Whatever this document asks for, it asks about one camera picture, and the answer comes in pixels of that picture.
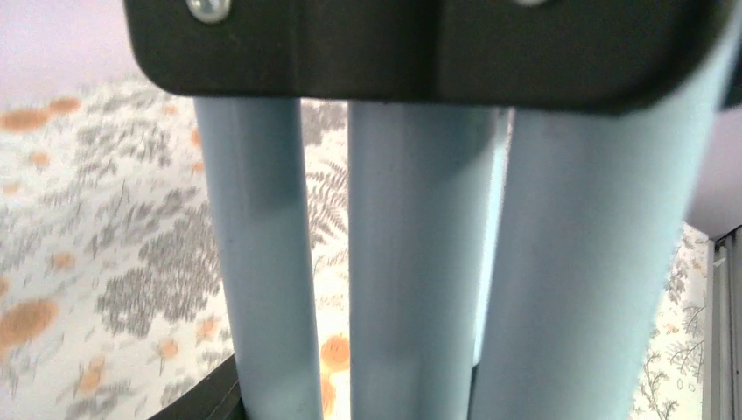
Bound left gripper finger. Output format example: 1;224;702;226
150;355;247;420

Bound light blue music stand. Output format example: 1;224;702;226
124;1;741;419

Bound floral patterned table cloth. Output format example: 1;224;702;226
1;76;710;419

